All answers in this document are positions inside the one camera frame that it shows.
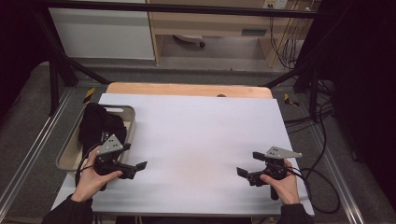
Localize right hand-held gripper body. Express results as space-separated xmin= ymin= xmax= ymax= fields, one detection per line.
xmin=262 ymin=146 xmax=303 ymax=182

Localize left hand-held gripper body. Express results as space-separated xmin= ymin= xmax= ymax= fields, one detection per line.
xmin=92 ymin=133 xmax=124 ymax=176

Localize black cloth garment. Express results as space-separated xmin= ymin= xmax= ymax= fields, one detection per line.
xmin=78 ymin=102 xmax=128 ymax=156

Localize beige plastic basket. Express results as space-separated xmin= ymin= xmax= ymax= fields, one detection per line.
xmin=55 ymin=105 xmax=137 ymax=173

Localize person's right hand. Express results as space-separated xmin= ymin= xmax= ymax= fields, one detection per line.
xmin=260 ymin=159 xmax=301 ymax=205

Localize person's left hand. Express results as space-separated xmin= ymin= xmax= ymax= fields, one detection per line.
xmin=70 ymin=146 xmax=124 ymax=203

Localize yellow black floor tape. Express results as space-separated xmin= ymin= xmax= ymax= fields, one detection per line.
xmin=82 ymin=87 xmax=96 ymax=105
xmin=283 ymin=92 xmax=301 ymax=107

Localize white table cover sheet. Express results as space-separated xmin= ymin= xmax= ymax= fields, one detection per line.
xmin=50 ymin=92 xmax=316 ymax=217

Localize wooden table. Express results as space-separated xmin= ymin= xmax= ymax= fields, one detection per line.
xmin=106 ymin=81 xmax=274 ymax=100

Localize black metal stand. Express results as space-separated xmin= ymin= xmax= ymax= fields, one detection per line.
xmin=262 ymin=18 xmax=335 ymax=123
xmin=32 ymin=8 xmax=111 ymax=117

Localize white cabinet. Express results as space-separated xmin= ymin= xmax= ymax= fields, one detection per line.
xmin=49 ymin=7 xmax=156 ymax=61

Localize office chair base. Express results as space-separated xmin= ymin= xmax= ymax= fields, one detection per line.
xmin=172 ymin=34 xmax=206 ymax=49

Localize black curtain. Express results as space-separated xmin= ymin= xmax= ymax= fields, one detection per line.
xmin=0 ymin=0 xmax=52 ymax=118
xmin=311 ymin=0 xmax=396 ymax=213

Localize light wooden desk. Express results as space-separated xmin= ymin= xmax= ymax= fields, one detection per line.
xmin=146 ymin=0 xmax=316 ymax=68

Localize white power strip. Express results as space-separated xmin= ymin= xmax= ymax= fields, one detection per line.
xmin=262 ymin=0 xmax=290 ymax=10

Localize left hand-held gripper cable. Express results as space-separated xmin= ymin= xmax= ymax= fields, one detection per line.
xmin=74 ymin=142 xmax=105 ymax=188

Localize hand-held gripper cable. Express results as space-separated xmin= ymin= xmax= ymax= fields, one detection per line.
xmin=74 ymin=142 xmax=105 ymax=188
xmin=284 ymin=166 xmax=341 ymax=215

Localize aluminium floor rail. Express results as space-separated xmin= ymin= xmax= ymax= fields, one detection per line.
xmin=298 ymin=92 xmax=366 ymax=224
xmin=0 ymin=89 xmax=73 ymax=213

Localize right hand-held gripper cable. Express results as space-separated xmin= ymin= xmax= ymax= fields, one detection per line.
xmin=284 ymin=166 xmax=341 ymax=215

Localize black floor cables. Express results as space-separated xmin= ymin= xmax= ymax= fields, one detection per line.
xmin=283 ymin=78 xmax=335 ymax=175

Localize hanging black cables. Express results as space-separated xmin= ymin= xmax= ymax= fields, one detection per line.
xmin=268 ymin=16 xmax=302 ymax=70

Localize black metal frame bar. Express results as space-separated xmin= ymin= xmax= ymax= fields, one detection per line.
xmin=40 ymin=0 xmax=319 ymax=19

